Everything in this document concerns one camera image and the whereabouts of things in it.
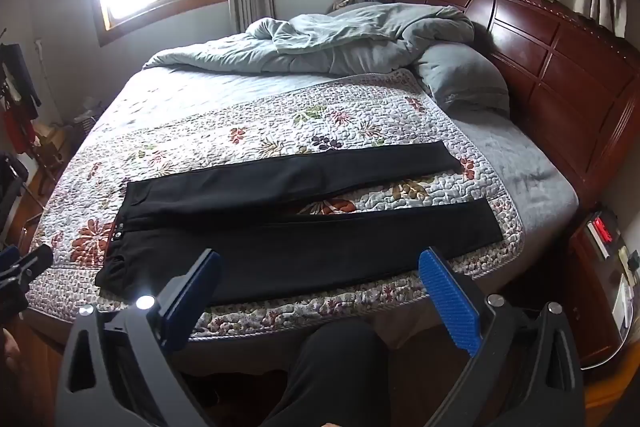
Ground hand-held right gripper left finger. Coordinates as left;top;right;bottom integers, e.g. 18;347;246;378
54;248;223;427

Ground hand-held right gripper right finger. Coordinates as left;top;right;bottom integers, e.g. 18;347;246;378
417;247;586;427

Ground black pants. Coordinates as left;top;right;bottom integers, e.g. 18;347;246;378
94;141;505;308

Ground person's leg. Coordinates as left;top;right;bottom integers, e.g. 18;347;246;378
260;319;397;427

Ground grey bed sheet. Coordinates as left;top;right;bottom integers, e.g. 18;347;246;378
440;107;581;258

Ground dark wooden nightstand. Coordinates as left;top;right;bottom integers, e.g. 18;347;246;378
565;207;640;369

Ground hanging dark clothes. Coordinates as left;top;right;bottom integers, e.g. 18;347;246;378
0;42;44;158

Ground digital clock with red display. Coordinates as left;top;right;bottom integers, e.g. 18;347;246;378
585;212;622;259

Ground floral quilted bedspread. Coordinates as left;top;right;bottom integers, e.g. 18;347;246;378
25;69;526;338

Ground grey pillow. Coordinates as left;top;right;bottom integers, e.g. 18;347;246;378
412;42;511;115

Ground dark wooden headboard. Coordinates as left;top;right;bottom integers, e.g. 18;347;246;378
387;0;640;208

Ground grey duvet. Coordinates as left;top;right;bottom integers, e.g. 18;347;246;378
142;2;476;75

